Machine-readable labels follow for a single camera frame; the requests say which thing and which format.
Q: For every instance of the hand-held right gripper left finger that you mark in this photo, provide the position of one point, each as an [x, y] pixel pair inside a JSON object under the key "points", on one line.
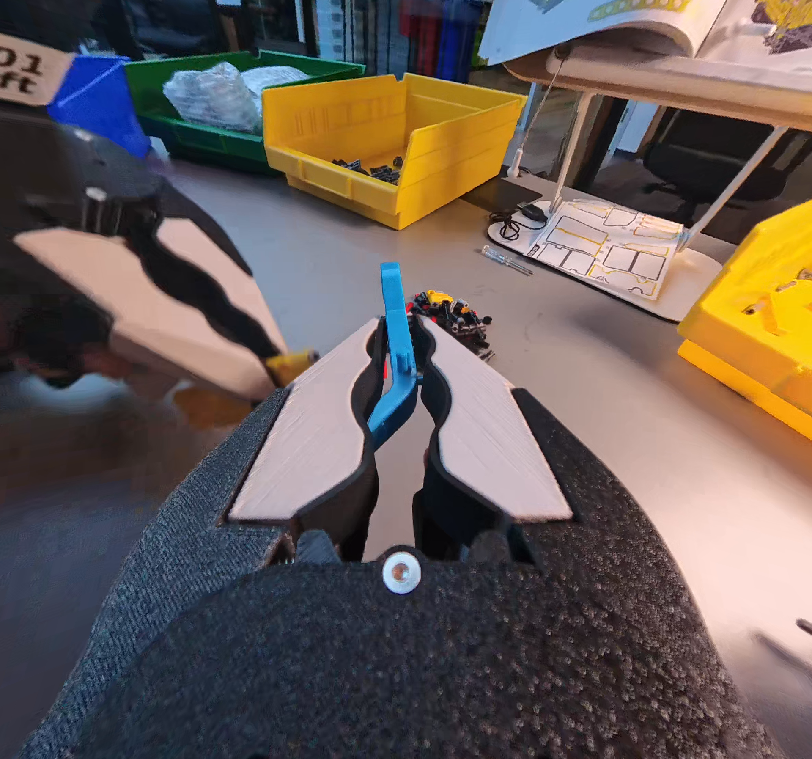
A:
{"points": [[304, 448]]}

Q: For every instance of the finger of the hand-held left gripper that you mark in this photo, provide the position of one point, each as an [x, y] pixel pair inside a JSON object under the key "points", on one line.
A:
{"points": [[158, 334], [222, 264]]}

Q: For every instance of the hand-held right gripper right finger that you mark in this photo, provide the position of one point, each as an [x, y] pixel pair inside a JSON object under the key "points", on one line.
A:
{"points": [[501, 448]]}

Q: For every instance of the blue plastic bin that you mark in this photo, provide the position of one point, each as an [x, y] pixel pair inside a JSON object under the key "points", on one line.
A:
{"points": [[95, 99]]}

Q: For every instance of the yellow perforated brick beam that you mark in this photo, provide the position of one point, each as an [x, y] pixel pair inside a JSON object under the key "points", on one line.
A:
{"points": [[288, 365]]}

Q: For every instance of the blue brick separator tool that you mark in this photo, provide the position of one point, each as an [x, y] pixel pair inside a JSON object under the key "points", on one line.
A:
{"points": [[398, 340]]}

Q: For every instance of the grey desk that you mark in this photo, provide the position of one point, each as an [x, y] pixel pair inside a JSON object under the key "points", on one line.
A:
{"points": [[634, 422]]}

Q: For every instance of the person's left hand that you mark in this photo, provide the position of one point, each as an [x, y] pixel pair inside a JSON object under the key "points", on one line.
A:
{"points": [[57, 340]]}

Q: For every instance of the green plastic bin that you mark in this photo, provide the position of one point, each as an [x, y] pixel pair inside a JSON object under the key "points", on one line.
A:
{"points": [[190, 150]]}

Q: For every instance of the pile of small connector pins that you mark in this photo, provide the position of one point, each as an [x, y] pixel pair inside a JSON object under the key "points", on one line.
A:
{"points": [[460, 318]]}

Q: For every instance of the crumpled clear plastic bag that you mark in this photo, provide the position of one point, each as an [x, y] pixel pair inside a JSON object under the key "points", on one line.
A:
{"points": [[209, 99]]}

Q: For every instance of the heap of black brick parts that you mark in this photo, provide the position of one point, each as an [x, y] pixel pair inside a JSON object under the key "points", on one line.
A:
{"points": [[374, 172]]}

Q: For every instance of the flat bubble wrap bag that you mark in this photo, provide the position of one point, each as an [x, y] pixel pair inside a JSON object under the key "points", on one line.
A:
{"points": [[279, 77]]}

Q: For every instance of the yellow plastic parts bin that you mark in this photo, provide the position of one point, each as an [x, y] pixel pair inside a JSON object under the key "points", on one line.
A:
{"points": [[457, 137], [748, 327]]}

